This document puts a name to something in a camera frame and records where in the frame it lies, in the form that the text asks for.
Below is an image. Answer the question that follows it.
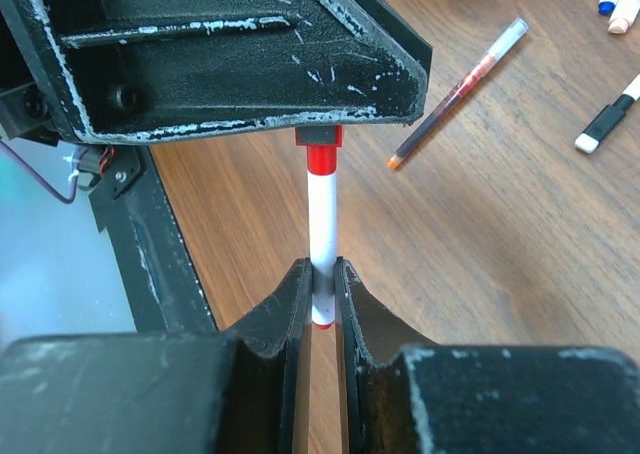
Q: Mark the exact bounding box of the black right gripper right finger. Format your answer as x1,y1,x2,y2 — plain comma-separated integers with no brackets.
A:
335,259,639,453

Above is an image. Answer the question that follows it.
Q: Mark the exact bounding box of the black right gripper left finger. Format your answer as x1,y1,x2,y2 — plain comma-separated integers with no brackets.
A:
1,259,311,453

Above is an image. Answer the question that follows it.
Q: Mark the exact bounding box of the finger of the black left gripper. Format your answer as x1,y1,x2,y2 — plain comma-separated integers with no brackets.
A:
1,0,432,145

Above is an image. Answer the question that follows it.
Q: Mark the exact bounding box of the red cap white marker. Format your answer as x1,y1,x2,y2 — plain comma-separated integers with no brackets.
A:
295,125,343,329

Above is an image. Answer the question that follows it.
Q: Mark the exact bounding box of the red ink gel pen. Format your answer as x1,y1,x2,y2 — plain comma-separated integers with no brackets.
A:
387,18,528,170

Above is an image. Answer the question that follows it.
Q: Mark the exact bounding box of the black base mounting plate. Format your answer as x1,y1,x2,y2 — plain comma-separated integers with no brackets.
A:
89,146,217,333

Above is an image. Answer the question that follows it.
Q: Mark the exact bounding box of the black capped white marker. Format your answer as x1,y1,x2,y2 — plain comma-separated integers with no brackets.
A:
574,76,639,154

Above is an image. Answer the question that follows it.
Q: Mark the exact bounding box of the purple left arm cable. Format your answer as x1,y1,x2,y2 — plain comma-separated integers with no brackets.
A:
0,138,84,205

